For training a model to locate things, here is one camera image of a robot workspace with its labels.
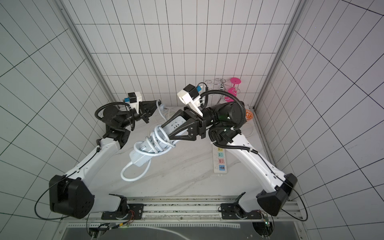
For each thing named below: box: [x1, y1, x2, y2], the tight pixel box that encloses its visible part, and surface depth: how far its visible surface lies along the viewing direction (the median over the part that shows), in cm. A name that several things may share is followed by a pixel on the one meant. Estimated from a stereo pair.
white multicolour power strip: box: [212, 144, 227, 174], surface depth 89 cm
